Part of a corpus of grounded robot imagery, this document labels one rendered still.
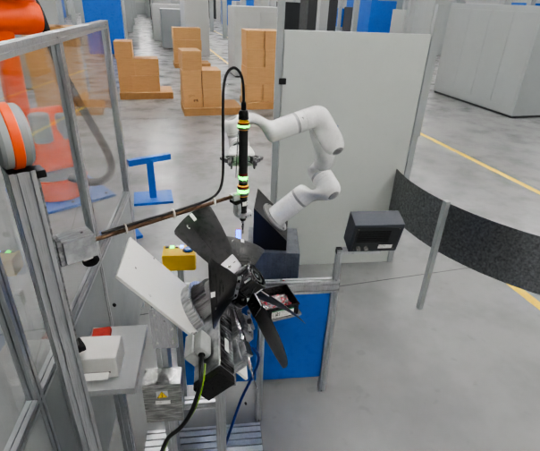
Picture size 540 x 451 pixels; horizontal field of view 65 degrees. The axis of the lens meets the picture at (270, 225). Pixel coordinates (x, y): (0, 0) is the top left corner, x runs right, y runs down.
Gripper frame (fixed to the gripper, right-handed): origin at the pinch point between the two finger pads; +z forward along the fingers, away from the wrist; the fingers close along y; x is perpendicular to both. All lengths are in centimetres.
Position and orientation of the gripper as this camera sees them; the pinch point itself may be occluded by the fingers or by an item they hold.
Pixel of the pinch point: (242, 164)
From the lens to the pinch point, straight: 157.7
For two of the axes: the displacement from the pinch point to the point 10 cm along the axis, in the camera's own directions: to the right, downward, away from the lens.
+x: 0.4, -8.8, -4.7
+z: 1.2, 4.7, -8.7
